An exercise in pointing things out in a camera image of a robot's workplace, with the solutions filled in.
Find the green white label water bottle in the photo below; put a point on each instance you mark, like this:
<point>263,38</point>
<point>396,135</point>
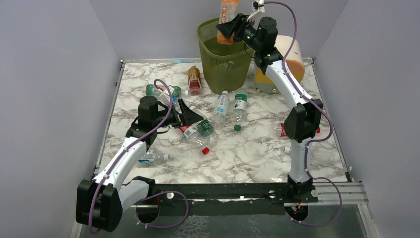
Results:
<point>239,110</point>

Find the red label bottle red cap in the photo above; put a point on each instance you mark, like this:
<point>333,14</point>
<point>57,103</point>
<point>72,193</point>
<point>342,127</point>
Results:
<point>194,138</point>

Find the red label water bottle right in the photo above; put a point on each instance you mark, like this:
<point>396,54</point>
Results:
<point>282,130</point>

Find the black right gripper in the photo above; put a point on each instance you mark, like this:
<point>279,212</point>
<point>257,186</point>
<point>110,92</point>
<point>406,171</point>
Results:
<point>238,28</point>

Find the green ribbed plastic bin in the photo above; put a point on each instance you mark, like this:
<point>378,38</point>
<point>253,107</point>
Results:
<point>225,67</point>

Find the green Cestbon label water bottle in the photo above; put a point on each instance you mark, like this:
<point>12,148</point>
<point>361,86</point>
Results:
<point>205,129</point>

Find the round drawer box gold knobs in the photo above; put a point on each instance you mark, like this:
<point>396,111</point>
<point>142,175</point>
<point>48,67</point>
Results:
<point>294,62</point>

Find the blue label bottle front left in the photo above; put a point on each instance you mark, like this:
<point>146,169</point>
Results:
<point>154,157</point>

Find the orange jasmine tea bottle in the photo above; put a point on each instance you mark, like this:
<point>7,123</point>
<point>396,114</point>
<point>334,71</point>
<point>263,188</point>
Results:
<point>228,11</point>

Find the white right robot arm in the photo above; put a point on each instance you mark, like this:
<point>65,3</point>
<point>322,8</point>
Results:
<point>304,110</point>

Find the green bottle back left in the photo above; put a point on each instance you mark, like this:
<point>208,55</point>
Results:
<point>151,90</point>

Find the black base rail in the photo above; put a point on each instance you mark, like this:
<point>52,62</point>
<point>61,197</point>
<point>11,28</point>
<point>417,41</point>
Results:
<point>224,199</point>

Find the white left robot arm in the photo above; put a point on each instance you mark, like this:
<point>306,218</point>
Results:
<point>101,201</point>

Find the white Suntory oolong tea bottle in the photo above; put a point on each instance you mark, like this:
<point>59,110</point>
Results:
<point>220,111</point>

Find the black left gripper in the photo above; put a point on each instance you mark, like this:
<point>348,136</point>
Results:
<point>179,116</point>

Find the brown red tea bottle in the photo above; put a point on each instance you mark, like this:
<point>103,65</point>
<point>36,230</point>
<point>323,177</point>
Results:
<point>194,81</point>

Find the clear unlabelled bottle front right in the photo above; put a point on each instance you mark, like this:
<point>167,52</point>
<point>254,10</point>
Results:
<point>317,154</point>

